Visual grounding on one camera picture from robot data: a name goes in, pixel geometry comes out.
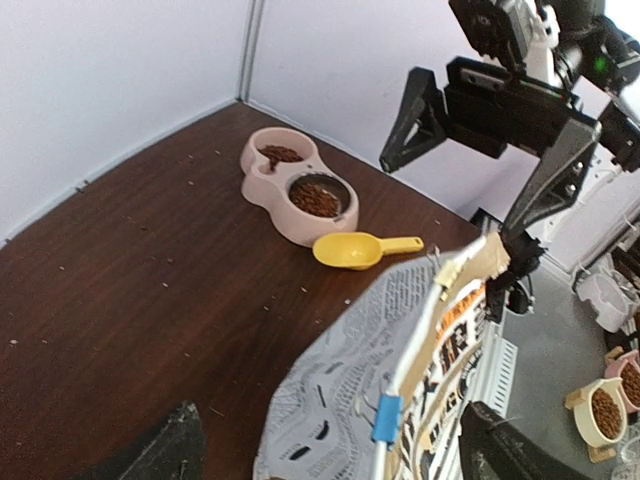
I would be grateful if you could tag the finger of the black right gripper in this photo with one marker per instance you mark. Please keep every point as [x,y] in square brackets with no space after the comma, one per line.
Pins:
[420,125]
[556,181]

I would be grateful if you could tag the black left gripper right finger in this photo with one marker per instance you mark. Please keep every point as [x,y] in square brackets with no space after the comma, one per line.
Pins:
[491,448]

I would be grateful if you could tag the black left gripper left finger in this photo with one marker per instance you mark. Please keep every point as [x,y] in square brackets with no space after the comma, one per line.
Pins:
[174,448]

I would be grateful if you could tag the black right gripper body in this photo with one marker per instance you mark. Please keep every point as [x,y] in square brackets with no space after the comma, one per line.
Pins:
[489,108]

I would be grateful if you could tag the blue binder clip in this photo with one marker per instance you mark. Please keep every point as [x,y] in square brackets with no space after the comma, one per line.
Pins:
[385,417]

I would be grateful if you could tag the dog food bag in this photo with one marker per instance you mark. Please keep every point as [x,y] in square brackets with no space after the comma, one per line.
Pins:
[391,336]

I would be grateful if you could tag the yellow binder clip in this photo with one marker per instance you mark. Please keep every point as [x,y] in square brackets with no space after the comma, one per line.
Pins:
[446,268]

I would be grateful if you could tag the yellow plastic scoop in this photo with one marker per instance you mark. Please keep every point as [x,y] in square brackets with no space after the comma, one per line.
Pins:
[360,250]

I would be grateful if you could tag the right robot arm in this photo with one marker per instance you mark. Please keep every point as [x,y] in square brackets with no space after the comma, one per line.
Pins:
[596,62]

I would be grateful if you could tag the pink double pet bowl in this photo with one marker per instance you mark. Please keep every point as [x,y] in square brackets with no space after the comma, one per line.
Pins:
[285,175]

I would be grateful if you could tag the cream bowl on stand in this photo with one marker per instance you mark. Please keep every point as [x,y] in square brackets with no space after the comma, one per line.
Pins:
[600,416]

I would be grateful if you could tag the steel bowl insert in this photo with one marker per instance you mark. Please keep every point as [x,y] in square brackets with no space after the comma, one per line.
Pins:
[331,185]

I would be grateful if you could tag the brown kibble in steel bowl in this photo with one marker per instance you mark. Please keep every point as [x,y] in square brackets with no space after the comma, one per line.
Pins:
[314,200]

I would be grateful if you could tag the white object in background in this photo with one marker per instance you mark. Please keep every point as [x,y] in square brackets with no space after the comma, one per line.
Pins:
[613,297]

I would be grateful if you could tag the brown kibble in pink bowl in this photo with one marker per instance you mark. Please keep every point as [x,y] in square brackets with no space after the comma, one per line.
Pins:
[279,154]

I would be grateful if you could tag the pink bowl in background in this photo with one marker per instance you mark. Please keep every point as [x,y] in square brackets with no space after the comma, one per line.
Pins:
[626,367]

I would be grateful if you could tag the aluminium front rail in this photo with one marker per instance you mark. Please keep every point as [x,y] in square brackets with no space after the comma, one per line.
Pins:
[496,371]

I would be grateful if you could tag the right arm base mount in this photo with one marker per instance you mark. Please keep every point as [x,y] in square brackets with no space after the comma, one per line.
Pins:
[513,290]

